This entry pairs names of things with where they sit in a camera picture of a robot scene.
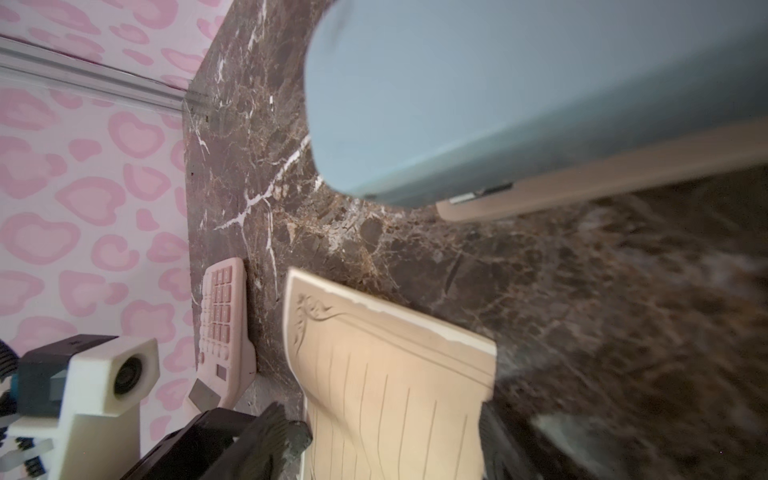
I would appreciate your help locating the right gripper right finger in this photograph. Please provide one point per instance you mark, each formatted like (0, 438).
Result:
(505, 446)

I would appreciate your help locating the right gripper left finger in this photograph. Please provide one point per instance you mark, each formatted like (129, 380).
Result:
(264, 449)

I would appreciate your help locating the beige lined letter paper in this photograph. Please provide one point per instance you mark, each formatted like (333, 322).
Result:
(390, 393)

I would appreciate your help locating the pink calculator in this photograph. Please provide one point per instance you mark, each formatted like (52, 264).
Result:
(227, 360)

